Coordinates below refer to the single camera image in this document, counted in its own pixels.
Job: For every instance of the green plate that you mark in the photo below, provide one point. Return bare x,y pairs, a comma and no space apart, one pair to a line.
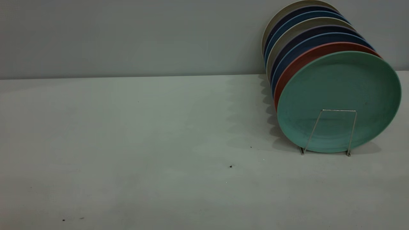
338,99

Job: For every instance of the pink plate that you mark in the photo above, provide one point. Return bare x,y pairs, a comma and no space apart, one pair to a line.
297,65

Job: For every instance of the dark purple plate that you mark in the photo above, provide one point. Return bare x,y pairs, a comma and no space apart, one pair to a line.
292,41
282,19

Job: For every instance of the beige plate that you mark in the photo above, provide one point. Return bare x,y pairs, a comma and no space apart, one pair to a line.
287,34
278,14

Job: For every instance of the teal blue plate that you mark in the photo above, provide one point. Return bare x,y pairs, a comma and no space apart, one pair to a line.
286,25

